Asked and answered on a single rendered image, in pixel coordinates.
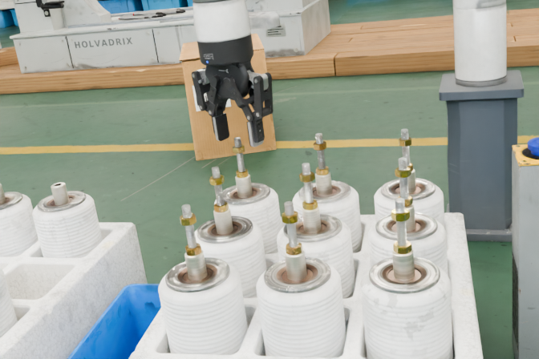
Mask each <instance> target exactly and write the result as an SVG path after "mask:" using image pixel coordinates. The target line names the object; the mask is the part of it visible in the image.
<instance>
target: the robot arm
mask: <svg viewBox="0 0 539 359"><path fill-rule="evenodd" d="M192 1H193V19H194V26H195V31H196V36H197V45H198V50H199V55H200V61H201V63H202V64H204V65H206V68H202V69H200V70H197V71H193V72H192V81H193V85H194V88H195V92H196V96H197V102H198V105H199V108H200V110H201V111H207V112H208V113H209V115H210V116H211V117H212V122H213V132H214V134H215V136H216V139H217V140H218V141H222V140H224V139H228V138H229V126H228V121H227V115H226V113H223V111H225V107H226V103H227V100H228V99H232V100H235V102H236V104H237V106H238V107H239V108H241V109H242V110H243V112H244V114H245V117H246V118H247V120H248V121H249V122H247V128H248V134H249V145H250V146H251V147H257V146H259V145H261V144H263V140H264V138H265V134H264V128H263V122H262V119H263V117H266V116H267V115H270V114H272V113H273V92H272V76H271V74H270V73H269V72H266V73H264V74H258V73H255V72H254V70H253V68H252V65H251V59H252V57H253V41H252V35H251V30H259V29H268V28H274V27H277V26H280V19H279V14H278V13H277V12H275V11H273V12H248V9H247V5H246V3H245V0H192ZM452 1H453V24H454V51H455V79H456V84H457V85H460V86H463V87H490V86H495V85H498V84H502V83H504V82H505V81H506V80H507V79H506V59H507V52H506V0H452ZM204 93H206V95H207V98H208V101H206V102H205V97H204ZM247 94H249V98H247V99H243V98H244V97H246V96H247ZM263 102H264V103H265V107H263ZM249 104H251V105H252V107H253V109H254V111H253V112H252V111H251V109H250V107H249Z"/></svg>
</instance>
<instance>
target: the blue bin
mask: <svg viewBox="0 0 539 359"><path fill-rule="evenodd" d="M159 285H160V284H129V285H127V286H125V287H124V288H123V289H122V290H121V291H120V293H119V294H118V295H117V296H116V298H115V299H114V300H113V302H111V304H110V305H109V306H108V307H107V309H106V310H105V311H104V313H103V314H102V315H101V317H100V318H99V319H98V320H97V322H96V323H95V324H94V325H93V326H92V328H91V329H90V330H89V332H88V333H87V334H86V336H85V337H84V338H83V339H82V340H81V342H80V343H79V344H78V345H77V347H76V348H75V349H74V351H73V352H72V353H71V355H70V356H69V357H68V358H67V359H128V358H129V357H130V356H131V354H132V353H133V352H135V350H136V346H137V345H138V343H139V342H140V340H141V338H142V337H143V335H144V334H145V332H146V331H147V329H148V327H149V326H150V324H151V323H152V321H153V320H154V318H155V317H156V315H157V313H158V312H159V311H160V309H161V303H160V296H159V292H158V288H159Z"/></svg>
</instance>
